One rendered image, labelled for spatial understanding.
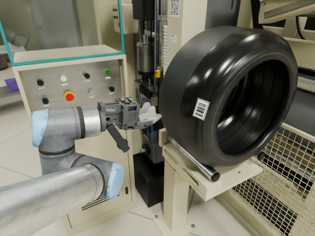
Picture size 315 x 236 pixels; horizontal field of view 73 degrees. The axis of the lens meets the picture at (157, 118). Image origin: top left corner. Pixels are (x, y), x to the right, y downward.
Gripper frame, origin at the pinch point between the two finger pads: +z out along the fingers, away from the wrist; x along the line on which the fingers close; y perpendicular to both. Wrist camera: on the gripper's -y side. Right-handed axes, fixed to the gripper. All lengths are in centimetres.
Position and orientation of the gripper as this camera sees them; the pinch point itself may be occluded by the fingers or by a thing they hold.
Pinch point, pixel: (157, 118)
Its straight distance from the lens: 71.5
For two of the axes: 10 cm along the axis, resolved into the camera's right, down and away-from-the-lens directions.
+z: 8.7, -1.3, 4.8
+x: -4.9, -4.2, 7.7
